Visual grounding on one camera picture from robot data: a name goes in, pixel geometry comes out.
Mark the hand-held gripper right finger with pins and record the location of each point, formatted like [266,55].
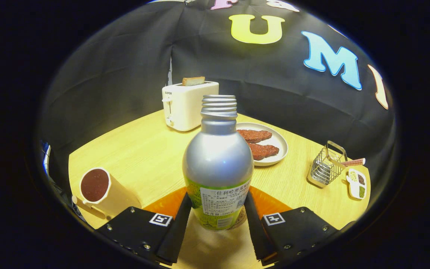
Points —
[256,235]

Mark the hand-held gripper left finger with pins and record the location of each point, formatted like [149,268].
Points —
[175,237]

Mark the round wooden coaster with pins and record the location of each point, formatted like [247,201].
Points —
[242,218]

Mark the silver bottle green label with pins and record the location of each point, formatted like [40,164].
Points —
[218,160]

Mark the wooden table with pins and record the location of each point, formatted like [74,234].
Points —
[151,157]

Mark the brown meat slice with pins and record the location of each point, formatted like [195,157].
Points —
[254,135]
[263,151]

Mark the white round plate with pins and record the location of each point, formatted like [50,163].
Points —
[280,144]

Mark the white divided dish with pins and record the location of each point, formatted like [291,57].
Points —
[357,185]

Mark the white toaster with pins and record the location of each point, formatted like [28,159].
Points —
[189,108]

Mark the toast slice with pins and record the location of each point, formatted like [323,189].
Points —
[193,81]

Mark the black backdrop cloth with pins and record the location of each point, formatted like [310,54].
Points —
[106,74]

